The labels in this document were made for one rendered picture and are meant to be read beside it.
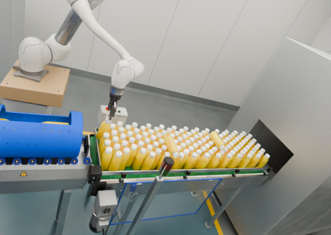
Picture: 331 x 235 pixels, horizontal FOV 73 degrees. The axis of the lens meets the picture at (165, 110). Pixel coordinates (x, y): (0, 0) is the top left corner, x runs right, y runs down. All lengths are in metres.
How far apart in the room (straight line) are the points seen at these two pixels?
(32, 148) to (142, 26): 3.06
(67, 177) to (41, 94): 0.62
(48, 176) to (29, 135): 0.34
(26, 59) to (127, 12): 2.40
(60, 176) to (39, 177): 0.11
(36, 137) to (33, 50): 0.70
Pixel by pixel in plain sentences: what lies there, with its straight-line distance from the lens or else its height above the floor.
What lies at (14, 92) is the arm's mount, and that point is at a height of 1.06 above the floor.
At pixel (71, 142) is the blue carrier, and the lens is 1.38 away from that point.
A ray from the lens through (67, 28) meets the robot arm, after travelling 1.81.
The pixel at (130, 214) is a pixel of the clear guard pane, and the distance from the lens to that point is 1.86.
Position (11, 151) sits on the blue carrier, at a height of 1.08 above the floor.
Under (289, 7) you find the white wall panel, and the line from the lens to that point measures 5.05.
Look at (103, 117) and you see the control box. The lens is 1.75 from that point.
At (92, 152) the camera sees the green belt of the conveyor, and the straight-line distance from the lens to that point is 1.70.
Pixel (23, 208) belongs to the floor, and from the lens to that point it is 2.48.
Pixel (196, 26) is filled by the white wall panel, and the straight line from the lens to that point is 4.27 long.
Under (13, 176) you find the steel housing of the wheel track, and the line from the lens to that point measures 1.59.
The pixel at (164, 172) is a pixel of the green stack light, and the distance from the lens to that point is 1.32.
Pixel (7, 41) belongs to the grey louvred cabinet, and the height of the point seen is 0.92.
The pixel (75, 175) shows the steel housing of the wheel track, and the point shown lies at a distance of 1.60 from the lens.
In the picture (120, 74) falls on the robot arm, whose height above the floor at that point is 1.53.
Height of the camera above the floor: 2.11
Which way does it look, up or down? 30 degrees down
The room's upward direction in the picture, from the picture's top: 24 degrees clockwise
